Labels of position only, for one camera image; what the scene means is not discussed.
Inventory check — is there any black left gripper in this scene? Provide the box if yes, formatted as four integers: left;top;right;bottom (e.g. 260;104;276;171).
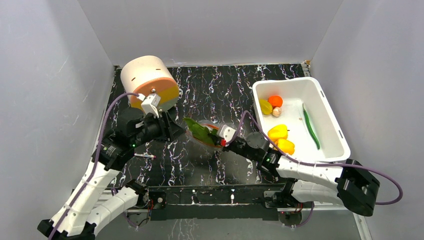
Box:
132;111;186;147

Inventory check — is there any green leafy vegetable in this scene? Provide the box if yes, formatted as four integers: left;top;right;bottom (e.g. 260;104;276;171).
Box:
183;117;218;147

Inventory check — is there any clear zip bag orange zipper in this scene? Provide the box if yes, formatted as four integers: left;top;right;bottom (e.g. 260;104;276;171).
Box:
183;117;227;151

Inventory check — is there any yellow bell pepper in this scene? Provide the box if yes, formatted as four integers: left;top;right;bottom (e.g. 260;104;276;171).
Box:
274;138;295;155
267;124;289;142

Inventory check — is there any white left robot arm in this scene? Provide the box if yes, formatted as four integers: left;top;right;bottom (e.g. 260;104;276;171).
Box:
37;107;186;240

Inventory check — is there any small pen on table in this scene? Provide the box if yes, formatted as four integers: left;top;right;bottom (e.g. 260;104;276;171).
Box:
134;153;156;159

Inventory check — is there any yellow star fruit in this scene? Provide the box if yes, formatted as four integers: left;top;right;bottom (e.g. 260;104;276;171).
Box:
259;99;273;116

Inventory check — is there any orange tomato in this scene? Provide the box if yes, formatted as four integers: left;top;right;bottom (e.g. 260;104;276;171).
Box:
267;95;283;108

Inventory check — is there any cream orange cylinder container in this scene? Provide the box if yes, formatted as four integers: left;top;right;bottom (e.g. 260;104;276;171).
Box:
120;55;180;111

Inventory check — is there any green chili pepper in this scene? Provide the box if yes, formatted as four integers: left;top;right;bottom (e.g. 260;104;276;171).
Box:
302;104;321;150

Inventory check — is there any white plastic bin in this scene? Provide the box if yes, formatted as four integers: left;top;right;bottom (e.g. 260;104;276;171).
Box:
252;77;351;163

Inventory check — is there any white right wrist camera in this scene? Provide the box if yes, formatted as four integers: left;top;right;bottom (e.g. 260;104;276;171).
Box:
217;124;236;147

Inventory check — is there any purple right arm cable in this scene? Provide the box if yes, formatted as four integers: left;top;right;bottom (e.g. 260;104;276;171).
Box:
225;110;404;206

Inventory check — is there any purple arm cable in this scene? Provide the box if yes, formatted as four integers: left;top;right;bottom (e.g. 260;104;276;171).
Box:
47;92;147;240
225;110;404;206

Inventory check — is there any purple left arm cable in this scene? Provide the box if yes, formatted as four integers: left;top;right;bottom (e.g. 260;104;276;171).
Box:
47;92;147;240

